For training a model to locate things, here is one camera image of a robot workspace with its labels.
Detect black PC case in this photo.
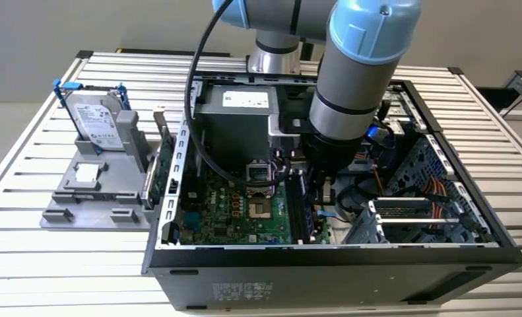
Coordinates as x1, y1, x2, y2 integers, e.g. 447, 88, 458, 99
140, 68, 522, 312

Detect RAM slot with white clips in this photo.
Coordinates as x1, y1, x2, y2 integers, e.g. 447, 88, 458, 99
288, 178, 304, 246

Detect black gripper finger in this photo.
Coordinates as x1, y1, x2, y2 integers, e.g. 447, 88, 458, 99
308, 168, 324, 206
324, 180, 338, 205

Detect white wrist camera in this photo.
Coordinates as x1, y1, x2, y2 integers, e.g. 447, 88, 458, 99
366, 123, 396, 148

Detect silver CPU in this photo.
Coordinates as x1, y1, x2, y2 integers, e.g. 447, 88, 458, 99
75, 163, 102, 182

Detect metal disk bay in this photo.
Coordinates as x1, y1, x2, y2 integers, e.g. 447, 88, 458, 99
343, 195, 483, 245

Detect orange yellow power wires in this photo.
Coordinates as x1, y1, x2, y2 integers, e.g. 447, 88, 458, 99
351, 150, 451, 229

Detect blue SATA wire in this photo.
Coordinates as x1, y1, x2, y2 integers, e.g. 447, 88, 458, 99
315, 208, 347, 219

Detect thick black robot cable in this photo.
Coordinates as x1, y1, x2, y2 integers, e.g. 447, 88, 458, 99
184, 0, 294, 186

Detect black wire bundle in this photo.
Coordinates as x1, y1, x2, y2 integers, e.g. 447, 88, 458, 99
338, 180, 379, 221

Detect black bar with yellow mark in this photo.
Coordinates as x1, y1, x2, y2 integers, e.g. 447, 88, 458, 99
114, 47, 232, 57

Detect CPU socket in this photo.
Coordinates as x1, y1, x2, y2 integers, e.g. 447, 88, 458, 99
247, 197, 275, 219

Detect metal socket cover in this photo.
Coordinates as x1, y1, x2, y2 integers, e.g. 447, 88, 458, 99
246, 160, 275, 197

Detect grey Dell power supply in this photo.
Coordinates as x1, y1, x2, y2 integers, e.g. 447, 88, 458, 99
194, 84, 283, 168

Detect green motherboard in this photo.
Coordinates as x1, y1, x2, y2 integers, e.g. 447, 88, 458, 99
179, 158, 335, 246

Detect hard disk in blue carrier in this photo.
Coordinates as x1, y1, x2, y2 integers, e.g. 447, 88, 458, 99
53, 78, 132, 155

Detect green graphics card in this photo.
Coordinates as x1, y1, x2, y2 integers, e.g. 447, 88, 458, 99
139, 105, 176, 211

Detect grey parts rack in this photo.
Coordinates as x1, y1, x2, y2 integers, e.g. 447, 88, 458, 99
39, 110, 168, 231

